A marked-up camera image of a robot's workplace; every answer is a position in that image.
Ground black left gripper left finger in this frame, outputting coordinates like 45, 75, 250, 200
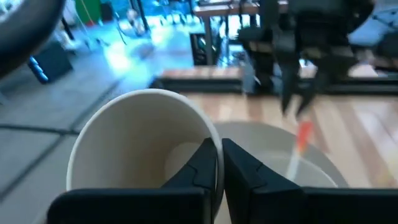
46, 138, 218, 224

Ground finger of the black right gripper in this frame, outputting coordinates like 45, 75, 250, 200
279, 57, 301, 115
295, 70, 324, 118

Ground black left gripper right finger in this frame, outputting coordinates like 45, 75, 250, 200
221, 138, 398, 224

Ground white utensil orange handle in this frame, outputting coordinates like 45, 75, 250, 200
285, 119, 314, 182

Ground white paper cup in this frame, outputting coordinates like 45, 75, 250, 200
66, 88, 226, 224

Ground grey round plate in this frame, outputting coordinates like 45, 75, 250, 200
213, 120, 349, 189

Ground white round bowl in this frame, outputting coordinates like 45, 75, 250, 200
264, 151, 339, 189

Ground wooden workbench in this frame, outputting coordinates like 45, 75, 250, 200
192, 0, 290, 67

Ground round floor fan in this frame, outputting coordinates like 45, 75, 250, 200
116, 8, 152, 40

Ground black computer tower blue lights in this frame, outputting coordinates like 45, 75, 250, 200
27, 40, 74, 85

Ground green board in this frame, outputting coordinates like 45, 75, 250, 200
74, 0, 103, 26

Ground thick black blurred cable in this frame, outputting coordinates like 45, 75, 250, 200
0, 0, 67, 79

